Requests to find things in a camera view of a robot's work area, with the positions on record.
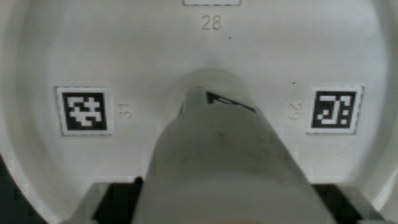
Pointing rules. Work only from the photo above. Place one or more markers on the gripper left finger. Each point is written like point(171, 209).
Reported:
point(109, 203)

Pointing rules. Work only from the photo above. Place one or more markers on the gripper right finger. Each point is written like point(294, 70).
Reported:
point(349, 206)

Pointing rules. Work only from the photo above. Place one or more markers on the white cylindrical table leg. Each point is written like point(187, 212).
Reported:
point(225, 179)

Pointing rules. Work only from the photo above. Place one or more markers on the white round table top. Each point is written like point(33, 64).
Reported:
point(95, 57)

